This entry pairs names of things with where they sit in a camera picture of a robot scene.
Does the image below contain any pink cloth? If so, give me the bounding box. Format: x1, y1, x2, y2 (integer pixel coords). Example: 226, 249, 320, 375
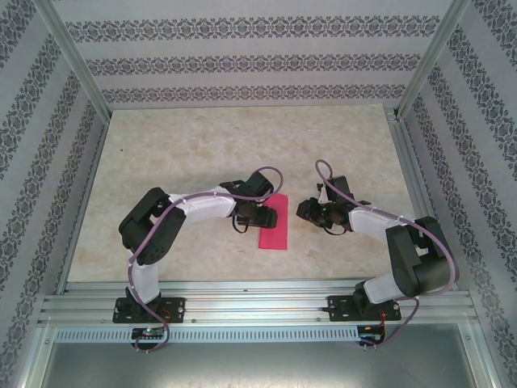
257, 192, 291, 251

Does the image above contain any grey metal sheet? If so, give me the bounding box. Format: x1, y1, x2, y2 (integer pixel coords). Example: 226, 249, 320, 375
23, 323, 498, 388

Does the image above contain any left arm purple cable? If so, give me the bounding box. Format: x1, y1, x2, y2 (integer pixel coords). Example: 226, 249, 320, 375
127, 165, 284, 356

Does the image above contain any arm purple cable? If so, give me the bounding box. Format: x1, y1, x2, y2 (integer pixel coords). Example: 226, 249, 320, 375
127, 165, 284, 356
314, 159, 460, 352

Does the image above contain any aluminium mounting rail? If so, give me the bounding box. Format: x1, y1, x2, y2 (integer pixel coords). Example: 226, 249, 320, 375
38, 280, 474, 327

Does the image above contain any aluminium side rail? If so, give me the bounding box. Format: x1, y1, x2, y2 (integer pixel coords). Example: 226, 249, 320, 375
385, 108, 460, 292
55, 111, 113, 295

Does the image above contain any slotted grey cable duct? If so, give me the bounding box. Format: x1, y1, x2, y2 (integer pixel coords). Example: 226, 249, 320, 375
53, 326, 361, 344

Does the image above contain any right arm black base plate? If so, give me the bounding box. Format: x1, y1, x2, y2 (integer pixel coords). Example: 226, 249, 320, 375
327, 294, 401, 323

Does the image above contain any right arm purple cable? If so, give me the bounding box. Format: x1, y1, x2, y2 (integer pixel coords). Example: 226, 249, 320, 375
314, 159, 460, 352

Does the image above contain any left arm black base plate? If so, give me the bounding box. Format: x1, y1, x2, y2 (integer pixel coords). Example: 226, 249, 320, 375
114, 297, 187, 324

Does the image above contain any aluminium frame post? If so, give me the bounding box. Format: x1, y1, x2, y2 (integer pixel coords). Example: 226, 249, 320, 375
394, 0, 473, 121
34, 0, 113, 120

